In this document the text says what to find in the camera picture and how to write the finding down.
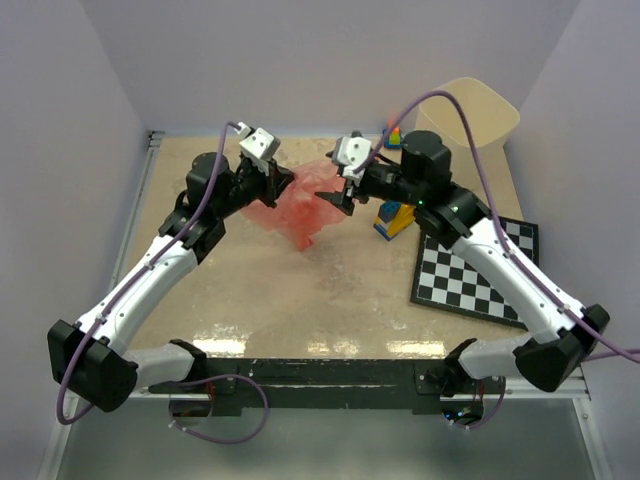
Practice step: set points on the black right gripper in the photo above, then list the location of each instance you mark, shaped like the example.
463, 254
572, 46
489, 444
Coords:
341, 199

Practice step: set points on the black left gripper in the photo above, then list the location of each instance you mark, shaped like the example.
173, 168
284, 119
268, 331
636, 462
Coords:
277, 180

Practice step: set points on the red plastic trash bag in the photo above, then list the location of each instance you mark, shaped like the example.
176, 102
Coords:
300, 213

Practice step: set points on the cream plastic trash bin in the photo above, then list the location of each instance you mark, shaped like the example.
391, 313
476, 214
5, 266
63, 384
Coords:
490, 116

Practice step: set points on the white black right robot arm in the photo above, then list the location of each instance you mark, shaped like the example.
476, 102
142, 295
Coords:
560, 329

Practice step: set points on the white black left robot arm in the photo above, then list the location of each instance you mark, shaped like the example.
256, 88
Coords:
91, 356

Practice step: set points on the yellow blue toy block stack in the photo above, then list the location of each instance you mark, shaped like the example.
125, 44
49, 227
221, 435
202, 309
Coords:
392, 218

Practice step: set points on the orange green toy block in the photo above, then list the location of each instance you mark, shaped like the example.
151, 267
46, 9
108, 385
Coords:
393, 137

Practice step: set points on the black white checkerboard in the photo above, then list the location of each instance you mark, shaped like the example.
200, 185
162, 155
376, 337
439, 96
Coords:
444, 281

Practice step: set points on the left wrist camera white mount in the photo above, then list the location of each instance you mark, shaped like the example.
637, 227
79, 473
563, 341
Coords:
257, 145

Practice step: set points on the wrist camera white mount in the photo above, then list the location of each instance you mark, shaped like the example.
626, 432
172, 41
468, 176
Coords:
257, 145
349, 153

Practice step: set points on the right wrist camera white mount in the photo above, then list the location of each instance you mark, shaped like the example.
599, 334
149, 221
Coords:
349, 153

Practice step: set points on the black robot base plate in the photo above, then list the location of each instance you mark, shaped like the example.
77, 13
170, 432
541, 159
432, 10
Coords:
417, 385

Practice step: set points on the aluminium frame rail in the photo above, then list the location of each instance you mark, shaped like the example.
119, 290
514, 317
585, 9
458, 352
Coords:
91, 356

